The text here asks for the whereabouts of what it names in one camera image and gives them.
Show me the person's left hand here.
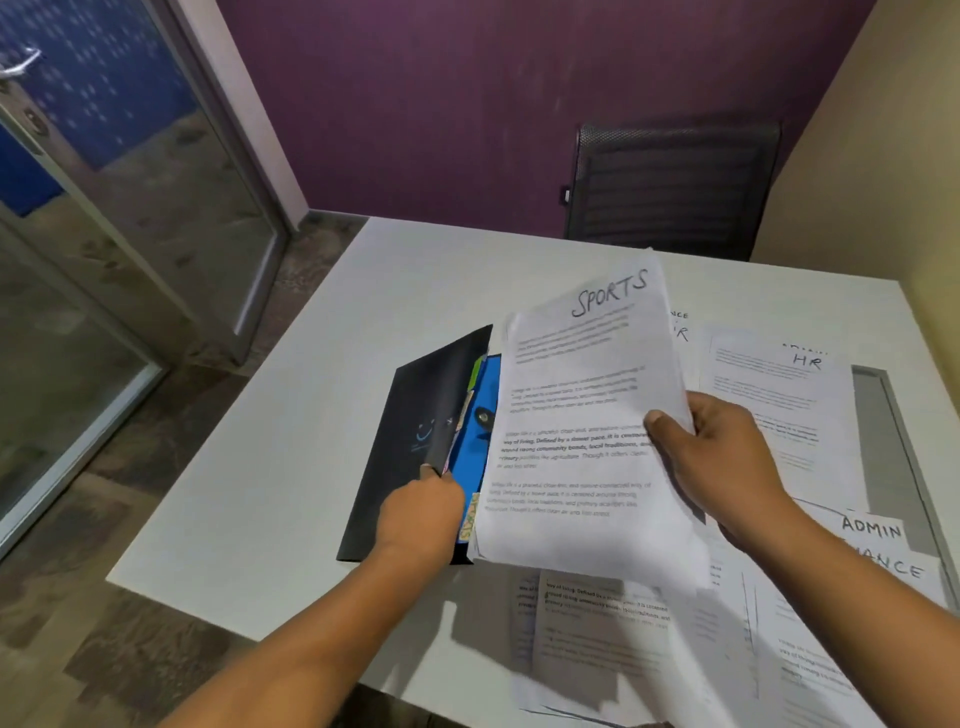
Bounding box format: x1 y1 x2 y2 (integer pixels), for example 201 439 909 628
373 463 467 576

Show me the person's right hand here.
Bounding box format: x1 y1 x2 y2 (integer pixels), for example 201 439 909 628
643 390 794 540

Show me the black expanding file folder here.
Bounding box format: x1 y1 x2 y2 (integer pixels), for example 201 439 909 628
336 324 504 567

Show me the stack of printed paper sheets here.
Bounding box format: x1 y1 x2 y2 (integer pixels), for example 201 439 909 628
466 249 714 594

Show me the person's left forearm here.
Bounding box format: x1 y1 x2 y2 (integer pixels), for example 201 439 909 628
153 543 455 728

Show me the person's right forearm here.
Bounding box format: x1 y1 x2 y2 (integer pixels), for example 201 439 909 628
716 491 960 728

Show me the partly hidden printed paper sheet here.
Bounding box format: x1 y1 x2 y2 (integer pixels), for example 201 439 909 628
663 303 721 399

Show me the printed sheet with handwritten heading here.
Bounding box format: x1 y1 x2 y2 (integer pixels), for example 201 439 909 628
697 326 871 519

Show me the printed white paper sheet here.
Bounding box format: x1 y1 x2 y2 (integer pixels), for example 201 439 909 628
531 568 751 728
705 525 894 728

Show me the small white paper label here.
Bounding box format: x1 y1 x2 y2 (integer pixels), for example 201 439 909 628
836 510 910 550

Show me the black mesh office chair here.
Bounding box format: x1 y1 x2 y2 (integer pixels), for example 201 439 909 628
562 120 783 263

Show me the large white paper label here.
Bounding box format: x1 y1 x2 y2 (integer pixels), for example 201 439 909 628
847 543 950 610

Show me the glass partition panel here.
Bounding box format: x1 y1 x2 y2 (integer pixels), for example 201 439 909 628
0 213 168 560

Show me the grey table cable cover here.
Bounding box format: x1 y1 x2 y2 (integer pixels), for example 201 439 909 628
851 365 960 601

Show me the glass door with metal frame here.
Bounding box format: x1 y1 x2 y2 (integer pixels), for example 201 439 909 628
0 0 295 365

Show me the silver door handle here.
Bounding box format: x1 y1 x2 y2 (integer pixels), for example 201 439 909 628
0 47 44 82

